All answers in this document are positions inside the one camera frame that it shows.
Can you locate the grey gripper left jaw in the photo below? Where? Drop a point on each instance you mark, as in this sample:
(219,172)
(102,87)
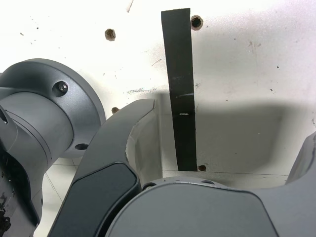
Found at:
(98,172)

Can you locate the black tape strip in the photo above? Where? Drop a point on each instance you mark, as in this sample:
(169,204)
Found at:
(181,86)

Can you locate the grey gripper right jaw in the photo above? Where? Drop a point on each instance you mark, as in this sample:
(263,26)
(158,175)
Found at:
(197,212)

